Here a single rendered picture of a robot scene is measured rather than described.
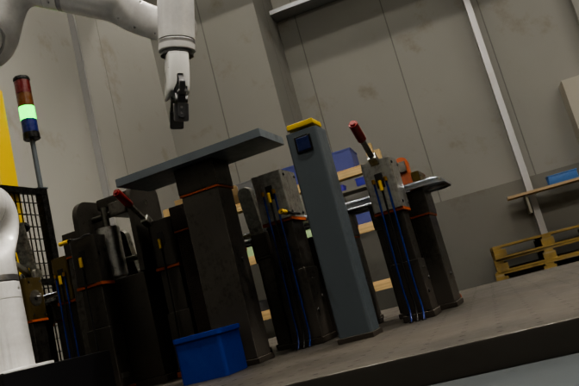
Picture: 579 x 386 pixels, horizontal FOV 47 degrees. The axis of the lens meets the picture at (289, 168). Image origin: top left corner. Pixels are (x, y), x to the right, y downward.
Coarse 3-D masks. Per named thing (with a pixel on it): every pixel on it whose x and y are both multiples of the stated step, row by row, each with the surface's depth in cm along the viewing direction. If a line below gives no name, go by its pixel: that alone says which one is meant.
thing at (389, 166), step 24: (384, 168) 147; (384, 192) 146; (384, 216) 147; (408, 216) 150; (408, 240) 144; (408, 264) 142; (408, 288) 142; (432, 288) 147; (408, 312) 142; (432, 312) 140
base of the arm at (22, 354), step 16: (0, 288) 131; (16, 288) 135; (0, 304) 130; (16, 304) 133; (0, 320) 129; (16, 320) 132; (0, 336) 128; (16, 336) 130; (0, 352) 127; (16, 352) 129; (32, 352) 133; (0, 368) 127; (16, 368) 128
